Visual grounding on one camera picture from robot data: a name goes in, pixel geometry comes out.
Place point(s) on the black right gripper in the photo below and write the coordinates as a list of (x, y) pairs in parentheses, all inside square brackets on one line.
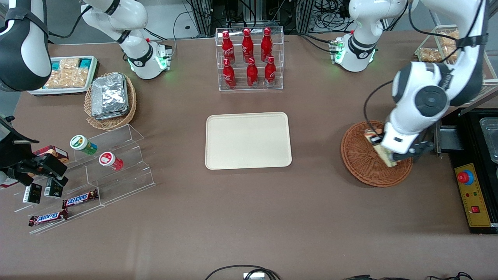
[(16, 153)]

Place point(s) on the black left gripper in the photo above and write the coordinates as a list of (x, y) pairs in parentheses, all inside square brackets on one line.
[(376, 139)]

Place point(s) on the triangle sandwich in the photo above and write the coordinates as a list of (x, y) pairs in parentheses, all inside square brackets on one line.
[(385, 158)]

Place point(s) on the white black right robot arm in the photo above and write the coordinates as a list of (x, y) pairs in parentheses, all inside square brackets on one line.
[(23, 46)]

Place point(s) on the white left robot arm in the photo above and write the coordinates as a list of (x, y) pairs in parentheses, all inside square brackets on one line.
[(428, 97)]

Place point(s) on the dark brown wicker basket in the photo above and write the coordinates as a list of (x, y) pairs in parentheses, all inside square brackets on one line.
[(362, 163)]

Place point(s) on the light wicker basket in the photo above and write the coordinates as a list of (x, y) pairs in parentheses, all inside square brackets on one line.
[(111, 123)]

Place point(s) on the white snack tray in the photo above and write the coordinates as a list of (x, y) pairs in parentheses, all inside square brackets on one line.
[(58, 91)]

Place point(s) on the beige plastic tray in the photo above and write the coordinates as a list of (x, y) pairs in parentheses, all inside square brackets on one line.
[(248, 140)]

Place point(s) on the small black box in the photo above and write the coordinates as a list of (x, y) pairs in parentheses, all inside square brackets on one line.
[(32, 193), (53, 189)]

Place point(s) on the brown chocolate box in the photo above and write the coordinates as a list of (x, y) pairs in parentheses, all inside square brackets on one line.
[(54, 151)]

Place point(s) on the brown snickers bar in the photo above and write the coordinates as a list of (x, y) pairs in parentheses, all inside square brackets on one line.
[(47, 218), (79, 199)]

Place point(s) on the green snack cup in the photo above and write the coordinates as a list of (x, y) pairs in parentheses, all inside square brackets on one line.
[(81, 143)]

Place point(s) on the red snack cup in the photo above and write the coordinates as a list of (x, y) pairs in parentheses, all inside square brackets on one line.
[(108, 160)]

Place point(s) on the grey metal block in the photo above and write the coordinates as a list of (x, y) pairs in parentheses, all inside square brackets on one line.
[(449, 140)]

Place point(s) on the clear acrylic stepped shelf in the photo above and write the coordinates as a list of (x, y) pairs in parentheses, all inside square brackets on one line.
[(124, 171)]

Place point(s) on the silver foil pack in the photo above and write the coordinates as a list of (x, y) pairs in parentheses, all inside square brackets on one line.
[(109, 95), (116, 116)]

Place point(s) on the red emergency stop button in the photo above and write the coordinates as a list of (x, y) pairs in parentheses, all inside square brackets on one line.
[(463, 177)]

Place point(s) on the black equipment base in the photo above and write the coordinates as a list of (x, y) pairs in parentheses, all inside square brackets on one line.
[(470, 155)]

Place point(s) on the clear fried snack bag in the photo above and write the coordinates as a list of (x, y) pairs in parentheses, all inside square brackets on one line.
[(431, 55), (450, 37), (451, 51)]

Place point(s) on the clear cracker bag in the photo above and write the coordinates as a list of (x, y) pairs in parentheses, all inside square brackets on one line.
[(69, 63), (66, 79)]

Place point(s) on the teal snack pack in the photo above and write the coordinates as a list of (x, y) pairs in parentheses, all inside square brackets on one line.
[(85, 62), (55, 65)]

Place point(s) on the yellow control panel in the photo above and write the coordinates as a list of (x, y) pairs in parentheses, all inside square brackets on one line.
[(476, 202)]

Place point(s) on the red cola bottle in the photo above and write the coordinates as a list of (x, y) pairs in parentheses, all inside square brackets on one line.
[(248, 46), (252, 74), (228, 48), (270, 73), (229, 76), (266, 46)]

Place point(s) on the clear acrylic bottle rack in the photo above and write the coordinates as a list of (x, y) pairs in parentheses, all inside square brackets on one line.
[(238, 83)]

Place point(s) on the small white device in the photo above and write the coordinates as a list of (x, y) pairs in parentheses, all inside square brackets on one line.
[(253, 276)]

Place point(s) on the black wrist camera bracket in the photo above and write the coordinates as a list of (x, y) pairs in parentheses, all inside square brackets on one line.
[(416, 149)]

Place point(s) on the aluminium frame profile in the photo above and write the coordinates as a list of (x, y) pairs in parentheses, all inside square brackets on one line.
[(203, 17), (305, 15)]

